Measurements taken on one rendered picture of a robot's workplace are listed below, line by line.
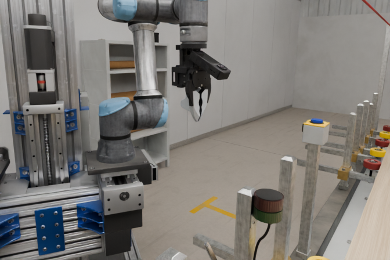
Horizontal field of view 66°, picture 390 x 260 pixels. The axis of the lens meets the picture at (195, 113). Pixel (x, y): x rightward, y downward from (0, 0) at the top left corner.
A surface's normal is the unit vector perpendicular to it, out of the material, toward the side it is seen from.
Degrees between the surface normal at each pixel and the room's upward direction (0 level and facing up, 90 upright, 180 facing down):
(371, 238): 0
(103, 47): 90
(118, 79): 90
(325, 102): 90
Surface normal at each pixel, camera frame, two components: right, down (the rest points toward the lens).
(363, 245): 0.02, -0.98
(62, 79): 0.37, 0.19
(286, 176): -0.60, 0.15
